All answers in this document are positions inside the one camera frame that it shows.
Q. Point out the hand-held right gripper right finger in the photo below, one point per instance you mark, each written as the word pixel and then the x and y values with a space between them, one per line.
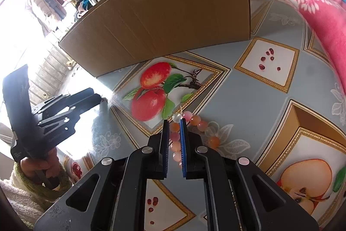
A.
pixel 183 149

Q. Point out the brown cardboard box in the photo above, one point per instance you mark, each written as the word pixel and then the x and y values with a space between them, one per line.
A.
pixel 162 17

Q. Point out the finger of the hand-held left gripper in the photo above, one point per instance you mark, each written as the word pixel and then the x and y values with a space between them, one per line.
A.
pixel 81 108
pixel 67 98

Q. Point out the pink floral blanket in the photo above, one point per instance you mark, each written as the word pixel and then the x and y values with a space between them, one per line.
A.
pixel 310 3

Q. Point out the person's left forearm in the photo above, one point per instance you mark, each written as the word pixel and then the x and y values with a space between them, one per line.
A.
pixel 21 198

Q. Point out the fruit print tablecloth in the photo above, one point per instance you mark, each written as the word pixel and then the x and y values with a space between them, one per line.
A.
pixel 256 112

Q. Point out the person's left hand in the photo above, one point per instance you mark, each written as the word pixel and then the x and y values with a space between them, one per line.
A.
pixel 51 168

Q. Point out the hanging clothes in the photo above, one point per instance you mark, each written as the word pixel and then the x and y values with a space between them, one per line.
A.
pixel 46 9

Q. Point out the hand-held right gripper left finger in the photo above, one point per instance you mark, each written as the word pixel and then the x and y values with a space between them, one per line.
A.
pixel 164 149

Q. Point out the white slipper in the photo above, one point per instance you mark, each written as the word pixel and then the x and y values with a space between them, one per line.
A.
pixel 70 65

